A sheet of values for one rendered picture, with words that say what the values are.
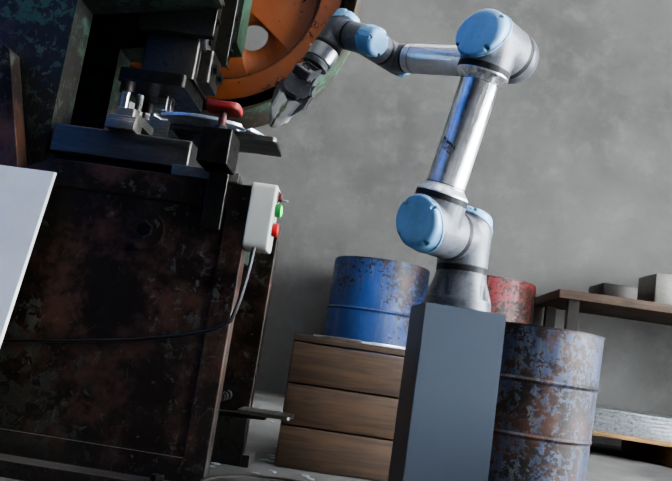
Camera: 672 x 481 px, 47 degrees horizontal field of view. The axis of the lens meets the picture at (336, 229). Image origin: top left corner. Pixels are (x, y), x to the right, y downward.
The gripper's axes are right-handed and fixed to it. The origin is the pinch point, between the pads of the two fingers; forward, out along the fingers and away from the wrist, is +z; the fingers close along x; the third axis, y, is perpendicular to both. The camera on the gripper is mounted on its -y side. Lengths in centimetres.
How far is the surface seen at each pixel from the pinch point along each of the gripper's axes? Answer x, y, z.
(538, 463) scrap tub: -111, 40, 34
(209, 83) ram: 14.8, -13.2, 3.3
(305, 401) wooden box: -45, 20, 55
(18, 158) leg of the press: 31, -34, 43
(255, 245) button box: -20, -38, 31
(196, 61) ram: 19.4, -16.5, 1.2
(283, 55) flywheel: 15.2, 26.6, -23.9
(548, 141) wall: -87, 315, -156
